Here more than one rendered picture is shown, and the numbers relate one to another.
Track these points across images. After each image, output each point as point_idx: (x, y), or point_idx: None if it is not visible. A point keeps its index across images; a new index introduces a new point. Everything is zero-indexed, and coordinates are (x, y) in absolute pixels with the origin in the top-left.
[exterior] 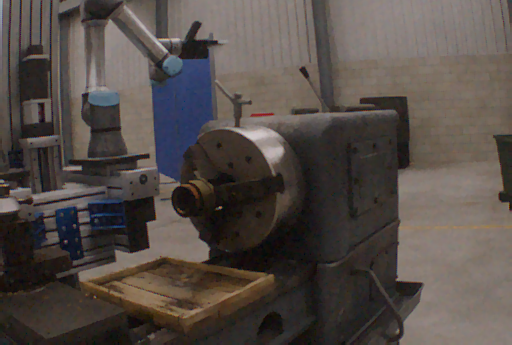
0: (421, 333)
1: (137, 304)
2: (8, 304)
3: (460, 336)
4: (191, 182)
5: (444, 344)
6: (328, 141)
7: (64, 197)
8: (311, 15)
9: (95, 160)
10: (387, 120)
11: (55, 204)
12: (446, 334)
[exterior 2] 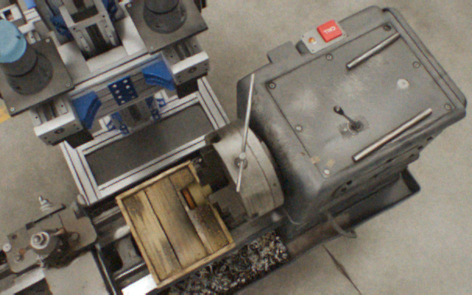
0: (465, 131)
1: (141, 252)
2: (53, 282)
3: None
4: (192, 195)
5: (469, 165)
6: (307, 202)
7: (115, 75)
8: None
9: (146, 47)
10: (430, 136)
11: (107, 82)
12: None
